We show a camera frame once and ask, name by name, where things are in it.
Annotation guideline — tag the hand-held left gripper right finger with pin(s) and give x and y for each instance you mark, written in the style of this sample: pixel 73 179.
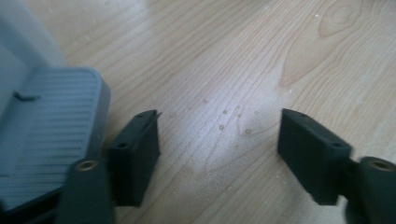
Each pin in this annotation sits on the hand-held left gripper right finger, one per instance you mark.
pixel 311 155

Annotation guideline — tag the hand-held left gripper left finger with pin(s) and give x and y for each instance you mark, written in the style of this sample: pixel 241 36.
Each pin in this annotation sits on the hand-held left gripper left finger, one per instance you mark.
pixel 134 161

